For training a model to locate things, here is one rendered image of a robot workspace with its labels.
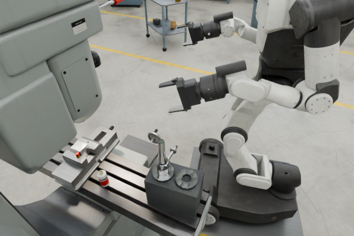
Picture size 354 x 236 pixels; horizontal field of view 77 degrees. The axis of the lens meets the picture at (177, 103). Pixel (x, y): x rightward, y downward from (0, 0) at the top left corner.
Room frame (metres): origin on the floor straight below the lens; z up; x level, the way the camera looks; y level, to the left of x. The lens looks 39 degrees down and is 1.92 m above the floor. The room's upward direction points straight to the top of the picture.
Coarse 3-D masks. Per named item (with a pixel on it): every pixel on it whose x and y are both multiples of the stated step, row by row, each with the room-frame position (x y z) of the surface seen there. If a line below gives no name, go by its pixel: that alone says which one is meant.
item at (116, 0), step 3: (111, 0) 0.82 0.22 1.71; (114, 0) 0.82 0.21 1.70; (117, 0) 0.83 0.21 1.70; (120, 0) 0.84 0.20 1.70; (123, 0) 0.86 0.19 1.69; (105, 3) 0.78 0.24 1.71; (108, 3) 0.79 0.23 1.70; (111, 3) 0.80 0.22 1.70; (114, 3) 0.82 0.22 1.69; (117, 3) 0.83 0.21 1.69; (99, 6) 0.75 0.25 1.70; (102, 6) 0.76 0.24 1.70; (105, 6) 0.78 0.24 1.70
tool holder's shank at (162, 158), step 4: (160, 140) 0.54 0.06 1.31; (160, 144) 0.52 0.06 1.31; (164, 144) 0.53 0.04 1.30; (160, 148) 0.52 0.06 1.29; (164, 148) 0.53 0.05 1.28; (160, 152) 0.52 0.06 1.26; (164, 152) 0.53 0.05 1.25; (160, 156) 0.52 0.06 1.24; (164, 156) 0.52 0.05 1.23; (160, 160) 0.52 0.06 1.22; (164, 160) 0.52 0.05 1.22
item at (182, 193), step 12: (156, 168) 0.54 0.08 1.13; (180, 168) 0.55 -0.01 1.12; (144, 180) 0.50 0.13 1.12; (156, 180) 0.49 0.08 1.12; (168, 180) 0.49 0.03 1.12; (180, 180) 0.49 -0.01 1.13; (192, 180) 0.49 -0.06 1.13; (156, 192) 0.48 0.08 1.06; (168, 192) 0.46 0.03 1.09; (180, 192) 0.45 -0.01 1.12; (192, 192) 0.45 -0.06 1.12; (156, 204) 0.48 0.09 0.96; (168, 204) 0.46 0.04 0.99; (180, 204) 0.44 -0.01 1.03; (192, 204) 0.43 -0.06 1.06; (192, 216) 0.43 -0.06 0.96
